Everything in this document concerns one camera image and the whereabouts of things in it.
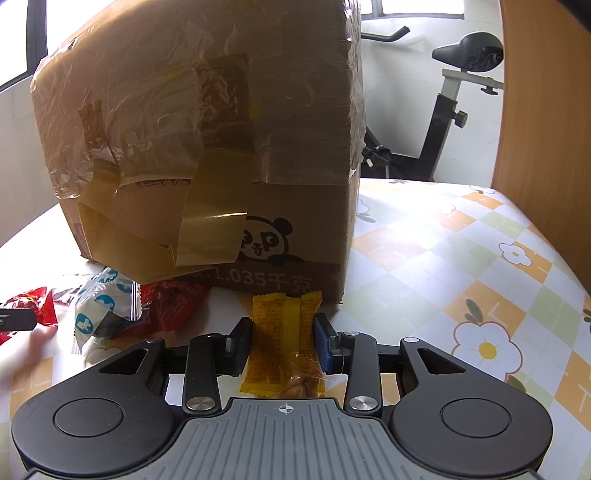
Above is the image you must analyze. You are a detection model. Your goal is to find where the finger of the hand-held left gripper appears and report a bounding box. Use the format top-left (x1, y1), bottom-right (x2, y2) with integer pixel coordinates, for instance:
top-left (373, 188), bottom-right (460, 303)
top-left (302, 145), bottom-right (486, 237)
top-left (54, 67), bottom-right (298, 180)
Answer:
top-left (0, 310), bottom-right (38, 334)

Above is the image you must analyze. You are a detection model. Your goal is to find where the yellow snack packet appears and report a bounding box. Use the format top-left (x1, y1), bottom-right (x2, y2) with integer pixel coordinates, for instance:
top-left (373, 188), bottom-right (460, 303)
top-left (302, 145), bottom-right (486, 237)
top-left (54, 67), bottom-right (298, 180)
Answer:
top-left (240, 292), bottom-right (327, 400)

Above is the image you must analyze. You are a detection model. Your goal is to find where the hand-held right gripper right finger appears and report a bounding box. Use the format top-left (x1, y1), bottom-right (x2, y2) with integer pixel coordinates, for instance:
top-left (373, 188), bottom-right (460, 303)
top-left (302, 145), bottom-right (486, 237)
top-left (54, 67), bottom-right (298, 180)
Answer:
top-left (314, 313), bottom-right (469, 412)

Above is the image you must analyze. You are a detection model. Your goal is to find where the red snack packet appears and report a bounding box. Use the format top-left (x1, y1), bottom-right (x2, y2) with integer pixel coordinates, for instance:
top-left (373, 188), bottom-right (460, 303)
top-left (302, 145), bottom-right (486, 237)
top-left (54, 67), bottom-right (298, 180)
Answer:
top-left (110, 278), bottom-right (212, 341)
top-left (0, 286), bottom-right (60, 347)

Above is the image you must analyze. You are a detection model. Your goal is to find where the dark framed window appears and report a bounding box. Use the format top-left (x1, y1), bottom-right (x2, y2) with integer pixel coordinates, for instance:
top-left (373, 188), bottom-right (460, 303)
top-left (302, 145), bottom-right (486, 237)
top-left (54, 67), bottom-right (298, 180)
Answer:
top-left (360, 0), bottom-right (468, 20)
top-left (0, 0), bottom-right (51, 90)

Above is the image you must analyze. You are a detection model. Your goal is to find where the white blue snack packet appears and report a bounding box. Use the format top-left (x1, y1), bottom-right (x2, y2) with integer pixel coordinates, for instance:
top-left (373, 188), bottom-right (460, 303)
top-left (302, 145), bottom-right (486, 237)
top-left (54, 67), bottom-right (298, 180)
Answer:
top-left (71, 267), bottom-right (142, 356)

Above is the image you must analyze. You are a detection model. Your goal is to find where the wooden board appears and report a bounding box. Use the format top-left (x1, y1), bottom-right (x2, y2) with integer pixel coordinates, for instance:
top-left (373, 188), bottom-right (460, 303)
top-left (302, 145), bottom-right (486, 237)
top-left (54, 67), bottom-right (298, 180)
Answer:
top-left (491, 0), bottom-right (591, 297)

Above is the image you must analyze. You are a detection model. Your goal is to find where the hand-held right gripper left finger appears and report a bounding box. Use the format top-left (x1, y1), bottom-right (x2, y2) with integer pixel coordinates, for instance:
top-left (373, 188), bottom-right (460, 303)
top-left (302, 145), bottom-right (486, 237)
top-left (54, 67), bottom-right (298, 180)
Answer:
top-left (97, 318), bottom-right (254, 415)

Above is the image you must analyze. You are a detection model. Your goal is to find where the black exercise bike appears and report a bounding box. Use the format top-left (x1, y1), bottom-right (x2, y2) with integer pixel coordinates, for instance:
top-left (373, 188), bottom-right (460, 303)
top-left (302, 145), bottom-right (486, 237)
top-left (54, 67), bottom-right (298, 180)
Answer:
top-left (360, 25), bottom-right (505, 182)

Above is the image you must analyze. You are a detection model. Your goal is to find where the taped cardboard box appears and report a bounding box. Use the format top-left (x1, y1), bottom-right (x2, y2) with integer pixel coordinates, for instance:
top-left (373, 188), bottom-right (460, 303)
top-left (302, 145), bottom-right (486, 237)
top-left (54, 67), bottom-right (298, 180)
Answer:
top-left (30, 0), bottom-right (369, 306)

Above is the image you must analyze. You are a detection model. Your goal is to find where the floral checkered tablecloth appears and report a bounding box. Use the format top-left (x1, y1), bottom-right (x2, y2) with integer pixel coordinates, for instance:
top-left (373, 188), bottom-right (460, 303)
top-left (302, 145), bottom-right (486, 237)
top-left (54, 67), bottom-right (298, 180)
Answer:
top-left (0, 178), bottom-right (591, 480)

